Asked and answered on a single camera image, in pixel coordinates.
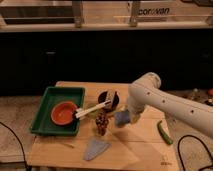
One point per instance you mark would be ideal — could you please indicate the blue sponge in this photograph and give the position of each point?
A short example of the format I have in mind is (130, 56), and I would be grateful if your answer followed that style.
(122, 118)

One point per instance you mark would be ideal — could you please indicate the bunch of dark grapes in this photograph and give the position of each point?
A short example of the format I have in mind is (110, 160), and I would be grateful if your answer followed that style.
(102, 123)

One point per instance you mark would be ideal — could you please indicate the white handled brush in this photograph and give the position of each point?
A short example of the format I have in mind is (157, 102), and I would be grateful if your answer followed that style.
(82, 112)

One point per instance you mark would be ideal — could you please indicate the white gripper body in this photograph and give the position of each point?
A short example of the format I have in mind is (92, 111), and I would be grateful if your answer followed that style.
(134, 118)

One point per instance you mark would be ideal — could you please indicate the green plastic tray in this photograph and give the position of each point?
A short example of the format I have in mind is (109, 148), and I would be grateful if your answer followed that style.
(42, 123)

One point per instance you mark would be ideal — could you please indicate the grey cloth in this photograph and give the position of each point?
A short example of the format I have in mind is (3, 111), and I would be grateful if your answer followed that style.
(95, 147)

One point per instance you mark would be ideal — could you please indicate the green cucumber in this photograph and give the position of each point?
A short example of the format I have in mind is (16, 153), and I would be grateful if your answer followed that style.
(163, 134)

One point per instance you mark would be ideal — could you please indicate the wooden block in bowl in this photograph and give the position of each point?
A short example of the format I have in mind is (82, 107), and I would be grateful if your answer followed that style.
(110, 96)

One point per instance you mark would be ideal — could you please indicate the green leafy vegetable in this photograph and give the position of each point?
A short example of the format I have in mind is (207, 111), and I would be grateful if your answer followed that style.
(90, 109)

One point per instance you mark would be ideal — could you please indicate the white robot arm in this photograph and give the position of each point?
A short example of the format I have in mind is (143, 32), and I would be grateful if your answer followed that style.
(146, 91)

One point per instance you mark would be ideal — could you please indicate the orange bowl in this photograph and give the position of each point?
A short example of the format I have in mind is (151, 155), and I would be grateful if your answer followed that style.
(63, 113)

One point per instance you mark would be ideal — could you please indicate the black bowl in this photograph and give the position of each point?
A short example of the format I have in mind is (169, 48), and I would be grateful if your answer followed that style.
(111, 106)

